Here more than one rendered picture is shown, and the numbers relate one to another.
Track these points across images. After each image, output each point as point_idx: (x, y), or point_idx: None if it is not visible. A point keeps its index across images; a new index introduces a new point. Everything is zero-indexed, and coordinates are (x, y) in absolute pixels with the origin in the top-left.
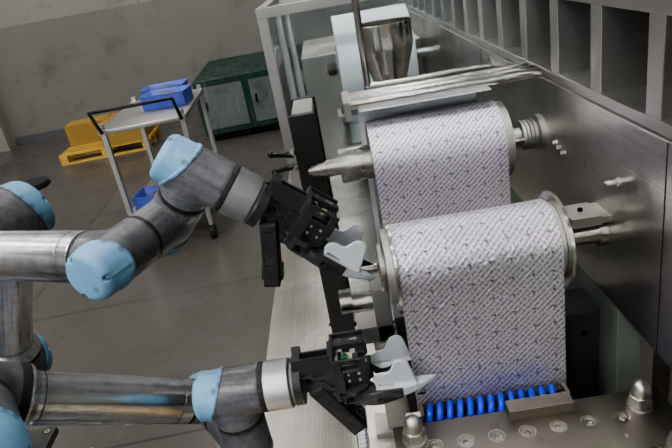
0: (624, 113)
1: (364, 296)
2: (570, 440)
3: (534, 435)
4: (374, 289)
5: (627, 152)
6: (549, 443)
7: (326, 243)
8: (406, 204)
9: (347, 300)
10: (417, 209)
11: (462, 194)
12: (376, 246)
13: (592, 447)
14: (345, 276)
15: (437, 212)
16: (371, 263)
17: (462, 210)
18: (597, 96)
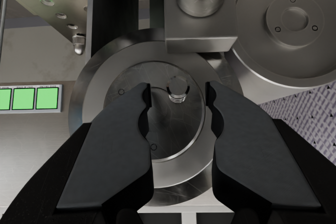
0: (149, 207)
1: (187, 4)
2: (77, 11)
3: None
4: (168, 43)
5: None
6: (70, 2)
7: (229, 202)
8: (330, 128)
9: None
10: (316, 116)
11: None
12: (152, 161)
13: (74, 17)
14: (99, 112)
15: (297, 108)
16: (205, 90)
17: (279, 108)
18: (183, 210)
